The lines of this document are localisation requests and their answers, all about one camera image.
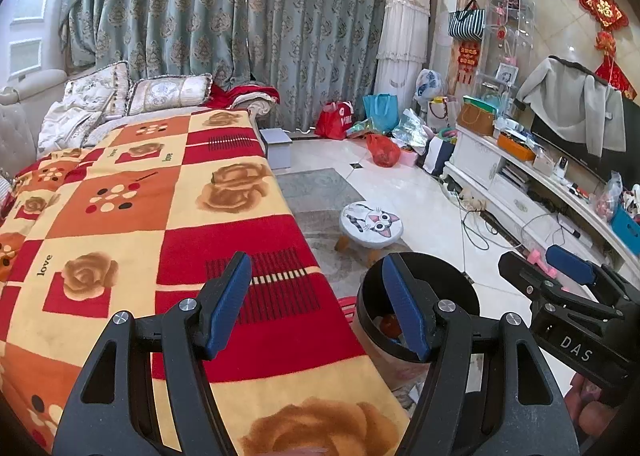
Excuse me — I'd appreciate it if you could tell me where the white window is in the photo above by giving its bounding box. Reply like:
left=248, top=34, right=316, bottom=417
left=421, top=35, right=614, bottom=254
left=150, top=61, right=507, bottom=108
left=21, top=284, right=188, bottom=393
left=0, top=0, right=66, bottom=87

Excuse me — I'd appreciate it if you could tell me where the grey jacket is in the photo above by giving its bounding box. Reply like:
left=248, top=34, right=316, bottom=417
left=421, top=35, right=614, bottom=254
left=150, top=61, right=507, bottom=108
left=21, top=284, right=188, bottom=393
left=515, top=55, right=623, bottom=157

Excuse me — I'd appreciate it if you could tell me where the striped tote bag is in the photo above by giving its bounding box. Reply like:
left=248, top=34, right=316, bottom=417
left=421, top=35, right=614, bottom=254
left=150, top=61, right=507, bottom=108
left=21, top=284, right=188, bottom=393
left=447, top=0, right=486, bottom=41

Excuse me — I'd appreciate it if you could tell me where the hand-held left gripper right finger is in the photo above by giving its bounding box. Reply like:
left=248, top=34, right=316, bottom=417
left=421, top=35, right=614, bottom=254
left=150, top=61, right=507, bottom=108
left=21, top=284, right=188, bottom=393
left=381, top=252, right=581, bottom=456

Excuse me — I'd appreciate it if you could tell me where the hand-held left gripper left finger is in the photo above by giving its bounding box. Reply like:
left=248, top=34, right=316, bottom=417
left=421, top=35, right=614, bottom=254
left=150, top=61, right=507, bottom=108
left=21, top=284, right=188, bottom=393
left=52, top=251, right=253, bottom=456

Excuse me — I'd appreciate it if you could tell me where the silver foil bag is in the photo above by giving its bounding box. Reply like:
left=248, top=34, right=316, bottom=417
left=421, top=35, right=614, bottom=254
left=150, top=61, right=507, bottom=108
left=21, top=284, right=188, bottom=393
left=392, top=108, right=433, bottom=152

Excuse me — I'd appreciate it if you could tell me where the black round trash bin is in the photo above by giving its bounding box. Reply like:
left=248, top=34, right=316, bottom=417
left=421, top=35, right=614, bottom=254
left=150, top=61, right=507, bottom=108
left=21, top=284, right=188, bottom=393
left=356, top=251, right=481, bottom=387

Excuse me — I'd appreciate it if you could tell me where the blue white plastic bag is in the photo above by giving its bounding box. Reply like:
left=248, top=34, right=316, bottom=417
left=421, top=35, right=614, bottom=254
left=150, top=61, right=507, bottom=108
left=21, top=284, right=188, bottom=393
left=415, top=68, right=446, bottom=104

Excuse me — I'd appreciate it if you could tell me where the white power strip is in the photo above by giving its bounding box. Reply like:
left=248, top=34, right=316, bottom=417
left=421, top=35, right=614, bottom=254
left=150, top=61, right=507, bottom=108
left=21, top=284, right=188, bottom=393
left=457, top=186, right=486, bottom=211

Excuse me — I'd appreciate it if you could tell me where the red hanging ornament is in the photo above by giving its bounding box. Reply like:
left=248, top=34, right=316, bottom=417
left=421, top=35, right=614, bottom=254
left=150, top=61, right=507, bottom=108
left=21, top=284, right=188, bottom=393
left=594, top=31, right=638, bottom=102

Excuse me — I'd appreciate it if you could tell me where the blue plastic bin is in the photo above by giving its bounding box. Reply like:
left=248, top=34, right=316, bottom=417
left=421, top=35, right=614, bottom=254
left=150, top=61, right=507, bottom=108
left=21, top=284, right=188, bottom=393
left=611, top=203, right=640, bottom=242

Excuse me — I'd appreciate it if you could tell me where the white crumpled cloth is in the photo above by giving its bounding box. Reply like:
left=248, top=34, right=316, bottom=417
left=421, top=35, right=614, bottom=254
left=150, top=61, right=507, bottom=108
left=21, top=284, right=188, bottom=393
left=37, top=96, right=108, bottom=153

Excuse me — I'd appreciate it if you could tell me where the clear plastic bag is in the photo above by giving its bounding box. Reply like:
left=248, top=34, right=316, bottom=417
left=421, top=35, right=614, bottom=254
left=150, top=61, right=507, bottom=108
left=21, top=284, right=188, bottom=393
left=597, top=171, right=626, bottom=222

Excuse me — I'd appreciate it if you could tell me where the black television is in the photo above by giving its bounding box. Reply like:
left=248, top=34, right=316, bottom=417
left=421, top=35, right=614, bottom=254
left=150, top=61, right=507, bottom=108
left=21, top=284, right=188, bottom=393
left=530, top=96, right=640, bottom=182

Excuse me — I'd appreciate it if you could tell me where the white paper bag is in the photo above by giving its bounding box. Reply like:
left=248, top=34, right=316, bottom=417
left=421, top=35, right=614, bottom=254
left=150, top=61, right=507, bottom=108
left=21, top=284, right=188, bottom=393
left=427, top=97, right=463, bottom=132

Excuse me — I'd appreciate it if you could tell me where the teal gift bag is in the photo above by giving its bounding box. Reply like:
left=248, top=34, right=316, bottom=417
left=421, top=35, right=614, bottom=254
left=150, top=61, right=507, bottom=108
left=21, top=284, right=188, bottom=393
left=362, top=93, right=399, bottom=134

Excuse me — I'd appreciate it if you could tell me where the person's right hand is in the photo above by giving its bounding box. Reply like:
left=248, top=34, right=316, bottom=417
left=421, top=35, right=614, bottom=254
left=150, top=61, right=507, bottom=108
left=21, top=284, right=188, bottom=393
left=570, top=371, right=621, bottom=437

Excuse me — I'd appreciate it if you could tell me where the brown paper bag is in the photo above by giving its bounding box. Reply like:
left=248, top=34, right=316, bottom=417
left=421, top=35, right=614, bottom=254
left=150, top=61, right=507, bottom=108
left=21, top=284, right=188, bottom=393
left=457, top=101, right=496, bottom=138

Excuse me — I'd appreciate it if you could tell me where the red knot ornament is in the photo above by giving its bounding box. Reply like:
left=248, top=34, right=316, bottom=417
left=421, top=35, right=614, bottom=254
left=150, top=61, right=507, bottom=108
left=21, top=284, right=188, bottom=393
left=579, top=0, right=630, bottom=32

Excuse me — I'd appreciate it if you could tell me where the full red plastic bag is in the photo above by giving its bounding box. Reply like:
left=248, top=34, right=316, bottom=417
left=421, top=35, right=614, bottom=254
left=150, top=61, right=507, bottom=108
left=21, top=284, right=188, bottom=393
left=366, top=133, right=402, bottom=168

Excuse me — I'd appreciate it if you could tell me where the grey storage box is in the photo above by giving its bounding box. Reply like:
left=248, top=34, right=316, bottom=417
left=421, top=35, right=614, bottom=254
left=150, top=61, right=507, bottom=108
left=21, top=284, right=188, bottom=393
left=260, top=128, right=293, bottom=169

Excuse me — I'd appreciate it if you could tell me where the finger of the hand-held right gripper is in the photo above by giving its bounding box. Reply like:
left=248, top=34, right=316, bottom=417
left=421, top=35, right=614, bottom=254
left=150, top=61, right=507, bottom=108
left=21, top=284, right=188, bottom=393
left=545, top=244, right=640, bottom=309
left=498, top=251, right=621, bottom=322

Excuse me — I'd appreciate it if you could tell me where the white television cabinet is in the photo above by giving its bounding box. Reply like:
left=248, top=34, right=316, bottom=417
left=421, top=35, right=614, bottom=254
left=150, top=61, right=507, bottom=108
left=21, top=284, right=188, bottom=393
left=442, top=126, right=640, bottom=277

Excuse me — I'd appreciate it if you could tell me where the red orange printed blanket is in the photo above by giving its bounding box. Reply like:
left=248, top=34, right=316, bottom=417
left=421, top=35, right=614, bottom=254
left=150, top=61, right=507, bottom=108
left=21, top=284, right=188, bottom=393
left=0, top=108, right=411, bottom=456

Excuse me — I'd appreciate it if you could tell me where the dark blue paper bag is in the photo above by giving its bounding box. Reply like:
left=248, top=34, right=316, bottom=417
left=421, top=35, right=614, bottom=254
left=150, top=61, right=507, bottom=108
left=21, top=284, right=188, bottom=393
left=424, top=138, right=456, bottom=177

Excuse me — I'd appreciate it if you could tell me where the black cable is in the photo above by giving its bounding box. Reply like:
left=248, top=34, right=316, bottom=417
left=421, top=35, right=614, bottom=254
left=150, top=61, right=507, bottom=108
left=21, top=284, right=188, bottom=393
left=462, top=208, right=501, bottom=252

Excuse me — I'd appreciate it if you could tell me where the cat print wooden stool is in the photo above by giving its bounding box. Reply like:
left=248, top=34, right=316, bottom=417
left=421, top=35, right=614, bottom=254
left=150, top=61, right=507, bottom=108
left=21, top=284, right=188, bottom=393
left=335, top=203, right=403, bottom=267

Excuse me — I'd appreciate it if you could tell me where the red tote bag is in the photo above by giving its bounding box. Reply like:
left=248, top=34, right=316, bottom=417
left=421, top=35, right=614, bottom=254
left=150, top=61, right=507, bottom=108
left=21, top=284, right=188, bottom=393
left=314, top=101, right=357, bottom=140

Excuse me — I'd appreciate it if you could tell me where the clear acrylic rack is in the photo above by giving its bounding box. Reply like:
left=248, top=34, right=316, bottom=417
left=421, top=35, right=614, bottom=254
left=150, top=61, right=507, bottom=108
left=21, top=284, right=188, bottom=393
left=482, top=0, right=536, bottom=102

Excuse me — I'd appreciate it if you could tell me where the teal patterned curtain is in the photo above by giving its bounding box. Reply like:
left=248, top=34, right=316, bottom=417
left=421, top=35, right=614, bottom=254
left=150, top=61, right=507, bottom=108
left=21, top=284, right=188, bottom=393
left=65, top=0, right=251, bottom=87
left=247, top=0, right=396, bottom=132

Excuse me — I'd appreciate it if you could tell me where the pink dumbbell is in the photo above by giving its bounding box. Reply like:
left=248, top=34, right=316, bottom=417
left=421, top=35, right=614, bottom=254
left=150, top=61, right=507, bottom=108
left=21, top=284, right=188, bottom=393
left=522, top=248, right=558, bottom=277

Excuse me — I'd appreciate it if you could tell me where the orange box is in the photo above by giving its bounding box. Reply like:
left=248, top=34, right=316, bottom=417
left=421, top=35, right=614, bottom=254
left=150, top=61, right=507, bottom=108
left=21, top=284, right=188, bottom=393
left=497, top=132, right=537, bottom=162

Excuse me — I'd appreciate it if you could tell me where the red hanging banner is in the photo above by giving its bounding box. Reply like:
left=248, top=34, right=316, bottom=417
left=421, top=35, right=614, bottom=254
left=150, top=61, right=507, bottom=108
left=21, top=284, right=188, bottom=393
left=457, top=41, right=481, bottom=84

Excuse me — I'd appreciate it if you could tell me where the pink plastic basket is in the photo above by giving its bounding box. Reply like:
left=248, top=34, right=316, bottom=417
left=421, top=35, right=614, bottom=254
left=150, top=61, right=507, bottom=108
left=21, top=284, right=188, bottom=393
left=336, top=295, right=362, bottom=323

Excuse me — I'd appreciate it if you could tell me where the red cloth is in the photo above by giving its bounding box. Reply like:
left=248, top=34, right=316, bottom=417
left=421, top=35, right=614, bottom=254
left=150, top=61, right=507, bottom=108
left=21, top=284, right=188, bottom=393
left=210, top=84, right=281, bottom=112

